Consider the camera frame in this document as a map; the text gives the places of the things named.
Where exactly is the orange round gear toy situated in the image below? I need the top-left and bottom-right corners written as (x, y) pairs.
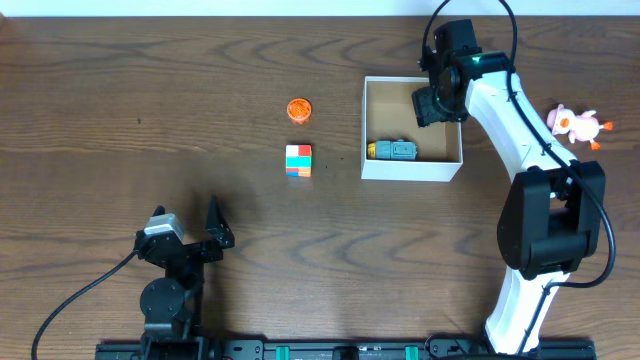
top-left (286, 98), bottom-right (312, 124)

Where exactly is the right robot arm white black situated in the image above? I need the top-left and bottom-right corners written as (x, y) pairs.
top-left (412, 46), bottom-right (616, 356)

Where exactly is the grey yellow toy truck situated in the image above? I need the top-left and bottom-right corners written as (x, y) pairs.
top-left (367, 140), bottom-right (418, 161)

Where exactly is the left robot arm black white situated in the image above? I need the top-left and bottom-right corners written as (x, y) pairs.
top-left (134, 196), bottom-right (235, 341)

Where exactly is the multicoloured block cube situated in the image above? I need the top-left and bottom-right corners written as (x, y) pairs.
top-left (285, 144), bottom-right (312, 177)

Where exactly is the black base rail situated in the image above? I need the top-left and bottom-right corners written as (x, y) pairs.
top-left (94, 338), bottom-right (597, 360)

